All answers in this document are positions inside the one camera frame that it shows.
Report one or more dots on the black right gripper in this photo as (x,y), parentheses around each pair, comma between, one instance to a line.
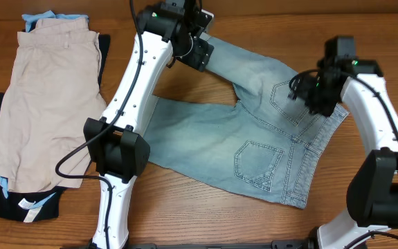
(300,89)

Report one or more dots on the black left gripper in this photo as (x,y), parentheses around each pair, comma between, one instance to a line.
(201,54)

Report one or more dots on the light blue denim shorts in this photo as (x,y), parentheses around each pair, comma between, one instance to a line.
(265,146)

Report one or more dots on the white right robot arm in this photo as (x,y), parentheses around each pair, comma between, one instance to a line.
(372,195)

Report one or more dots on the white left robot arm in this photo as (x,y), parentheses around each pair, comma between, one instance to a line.
(167,32)

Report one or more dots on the beige shorts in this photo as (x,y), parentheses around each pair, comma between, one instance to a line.
(53,90)

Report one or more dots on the light blue shirt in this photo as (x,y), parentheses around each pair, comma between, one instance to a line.
(31,21)

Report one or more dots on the black garment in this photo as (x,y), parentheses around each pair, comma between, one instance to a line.
(31,207)

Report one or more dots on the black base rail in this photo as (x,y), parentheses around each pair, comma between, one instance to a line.
(219,245)

